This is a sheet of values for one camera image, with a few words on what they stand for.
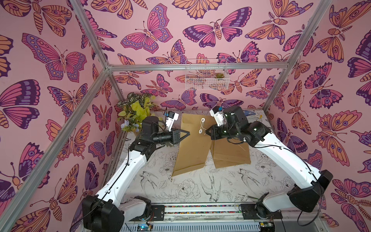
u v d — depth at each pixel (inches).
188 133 27.1
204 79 41.6
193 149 27.2
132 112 33.9
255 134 18.8
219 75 36.4
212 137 23.8
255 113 46.0
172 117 25.4
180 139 26.0
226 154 35.3
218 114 25.0
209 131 26.6
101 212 14.8
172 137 24.2
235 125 20.4
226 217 28.7
